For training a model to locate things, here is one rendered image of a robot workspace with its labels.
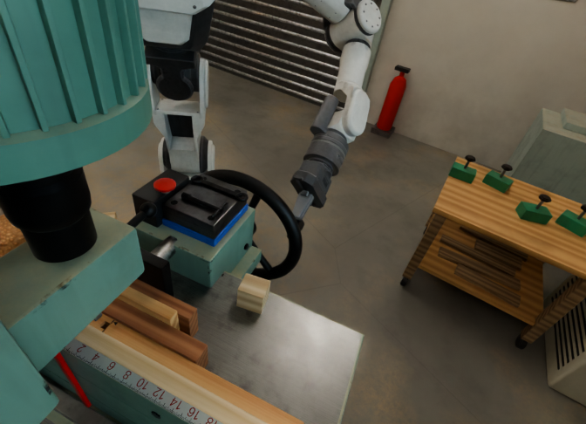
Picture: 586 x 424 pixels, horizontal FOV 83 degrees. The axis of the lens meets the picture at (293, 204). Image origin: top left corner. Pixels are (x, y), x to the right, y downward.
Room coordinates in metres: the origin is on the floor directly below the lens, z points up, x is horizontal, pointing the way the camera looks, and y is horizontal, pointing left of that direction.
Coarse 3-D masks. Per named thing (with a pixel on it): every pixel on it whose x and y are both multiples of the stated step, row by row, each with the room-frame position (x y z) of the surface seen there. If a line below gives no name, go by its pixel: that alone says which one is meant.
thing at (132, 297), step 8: (128, 288) 0.23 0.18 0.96; (120, 296) 0.22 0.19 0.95; (128, 296) 0.22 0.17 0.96; (136, 296) 0.22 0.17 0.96; (144, 296) 0.23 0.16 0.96; (136, 304) 0.21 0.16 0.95; (144, 304) 0.21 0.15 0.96; (152, 304) 0.22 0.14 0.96; (160, 304) 0.22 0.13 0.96; (152, 312) 0.21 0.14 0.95; (160, 312) 0.21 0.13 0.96; (168, 312) 0.21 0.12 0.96; (176, 312) 0.21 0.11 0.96; (160, 320) 0.21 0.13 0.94; (168, 320) 0.20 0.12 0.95; (176, 320) 0.21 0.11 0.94; (176, 328) 0.21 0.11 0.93
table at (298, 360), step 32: (256, 256) 0.40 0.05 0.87; (192, 288) 0.29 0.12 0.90; (224, 288) 0.30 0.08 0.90; (224, 320) 0.25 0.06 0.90; (256, 320) 0.26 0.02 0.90; (288, 320) 0.26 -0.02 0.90; (320, 320) 0.27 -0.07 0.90; (224, 352) 0.20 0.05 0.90; (256, 352) 0.21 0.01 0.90; (288, 352) 0.22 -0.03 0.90; (320, 352) 0.23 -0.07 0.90; (352, 352) 0.23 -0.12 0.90; (256, 384) 0.17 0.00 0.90; (288, 384) 0.18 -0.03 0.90; (320, 384) 0.19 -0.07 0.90; (128, 416) 0.13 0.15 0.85; (320, 416) 0.15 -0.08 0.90
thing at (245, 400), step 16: (112, 320) 0.20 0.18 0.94; (112, 336) 0.18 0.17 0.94; (144, 336) 0.19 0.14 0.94; (144, 352) 0.17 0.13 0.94; (160, 352) 0.17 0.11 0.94; (176, 368) 0.16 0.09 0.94; (192, 368) 0.16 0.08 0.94; (208, 384) 0.15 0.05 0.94; (224, 384) 0.15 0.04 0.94; (240, 400) 0.14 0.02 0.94; (256, 400) 0.14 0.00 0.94; (256, 416) 0.13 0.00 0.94; (272, 416) 0.13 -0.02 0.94; (288, 416) 0.13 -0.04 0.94
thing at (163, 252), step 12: (168, 240) 0.32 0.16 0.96; (144, 252) 0.26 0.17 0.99; (156, 252) 0.29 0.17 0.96; (168, 252) 0.30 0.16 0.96; (144, 264) 0.25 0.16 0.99; (156, 264) 0.25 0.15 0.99; (168, 264) 0.25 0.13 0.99; (144, 276) 0.25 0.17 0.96; (156, 276) 0.24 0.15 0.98; (168, 276) 0.25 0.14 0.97; (156, 288) 0.24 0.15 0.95; (168, 288) 0.25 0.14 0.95
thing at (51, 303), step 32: (96, 224) 0.22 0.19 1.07; (32, 256) 0.17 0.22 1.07; (96, 256) 0.19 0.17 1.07; (128, 256) 0.21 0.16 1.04; (0, 288) 0.14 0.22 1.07; (32, 288) 0.14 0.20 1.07; (64, 288) 0.15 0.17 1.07; (96, 288) 0.17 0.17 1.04; (32, 320) 0.12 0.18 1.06; (64, 320) 0.14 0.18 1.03; (32, 352) 0.11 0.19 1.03
